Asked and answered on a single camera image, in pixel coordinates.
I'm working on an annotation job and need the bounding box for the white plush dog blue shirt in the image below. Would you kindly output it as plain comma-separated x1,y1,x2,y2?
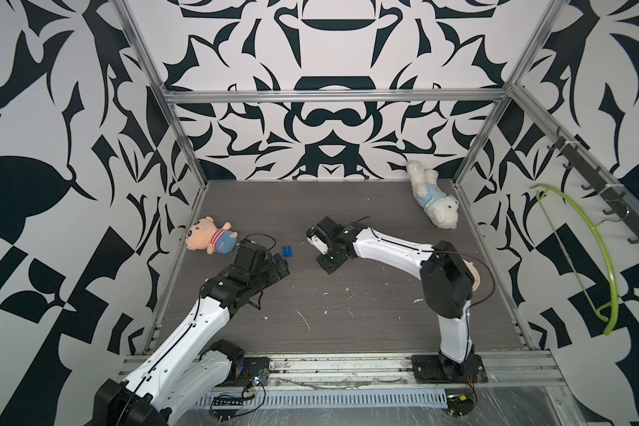
406,161,459,230

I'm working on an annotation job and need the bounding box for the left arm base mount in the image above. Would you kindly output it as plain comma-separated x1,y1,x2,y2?
198,339,271,387

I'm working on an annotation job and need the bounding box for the white slotted cable duct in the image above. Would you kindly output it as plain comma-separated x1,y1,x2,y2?
193,388,448,410

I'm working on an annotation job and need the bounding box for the green plastic hoop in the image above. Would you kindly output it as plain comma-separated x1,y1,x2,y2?
529,183,619,337

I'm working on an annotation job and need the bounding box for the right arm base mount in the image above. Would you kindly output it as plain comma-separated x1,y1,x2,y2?
411,351,488,384

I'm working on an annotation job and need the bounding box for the black wall hook rack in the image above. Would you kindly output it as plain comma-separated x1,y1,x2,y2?
548,126,639,245

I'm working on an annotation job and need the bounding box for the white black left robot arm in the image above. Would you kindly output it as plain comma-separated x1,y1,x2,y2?
90,240,289,425

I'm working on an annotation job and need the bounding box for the pink plush pig toy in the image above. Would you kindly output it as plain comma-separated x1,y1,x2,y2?
185,217,238,255

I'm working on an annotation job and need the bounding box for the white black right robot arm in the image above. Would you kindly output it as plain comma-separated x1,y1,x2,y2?
306,217,475,369

